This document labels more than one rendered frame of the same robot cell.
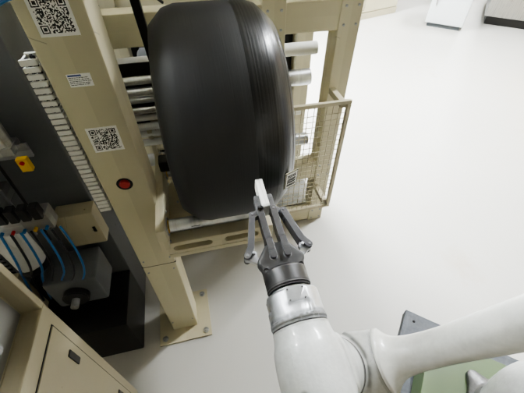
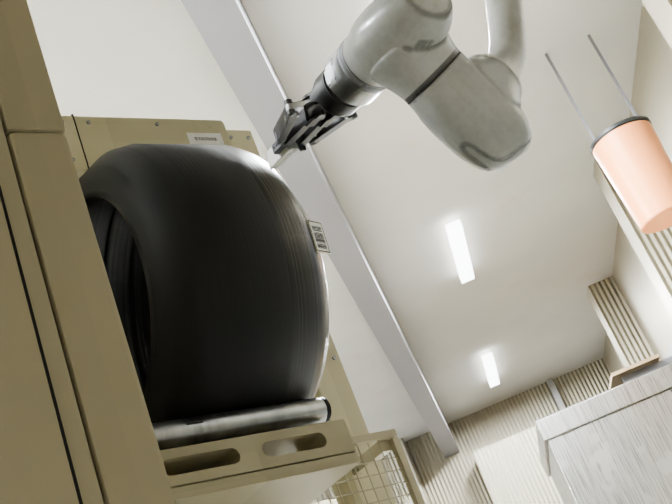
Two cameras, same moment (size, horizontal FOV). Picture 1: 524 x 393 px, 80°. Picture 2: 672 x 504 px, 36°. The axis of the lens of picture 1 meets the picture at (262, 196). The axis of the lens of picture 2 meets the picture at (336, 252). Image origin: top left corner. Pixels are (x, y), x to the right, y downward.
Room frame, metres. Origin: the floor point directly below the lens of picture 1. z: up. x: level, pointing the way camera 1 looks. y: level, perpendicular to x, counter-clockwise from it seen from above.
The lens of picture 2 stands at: (-0.85, 0.62, 0.38)
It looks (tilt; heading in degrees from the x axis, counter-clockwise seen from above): 25 degrees up; 334
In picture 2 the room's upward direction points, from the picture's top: 22 degrees counter-clockwise
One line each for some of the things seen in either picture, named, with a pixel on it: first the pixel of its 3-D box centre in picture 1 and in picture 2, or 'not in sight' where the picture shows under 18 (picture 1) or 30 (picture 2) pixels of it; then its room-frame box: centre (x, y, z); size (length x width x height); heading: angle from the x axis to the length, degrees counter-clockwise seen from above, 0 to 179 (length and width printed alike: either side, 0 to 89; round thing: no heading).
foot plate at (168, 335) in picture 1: (185, 315); not in sight; (0.74, 0.42, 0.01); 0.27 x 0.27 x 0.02; 13
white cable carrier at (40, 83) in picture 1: (77, 145); not in sight; (0.70, 0.50, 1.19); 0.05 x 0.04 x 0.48; 13
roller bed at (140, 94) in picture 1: (142, 107); not in sight; (1.14, 0.48, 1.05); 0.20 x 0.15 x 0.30; 103
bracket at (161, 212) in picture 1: (163, 197); not in sight; (0.78, 0.35, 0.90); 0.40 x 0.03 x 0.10; 13
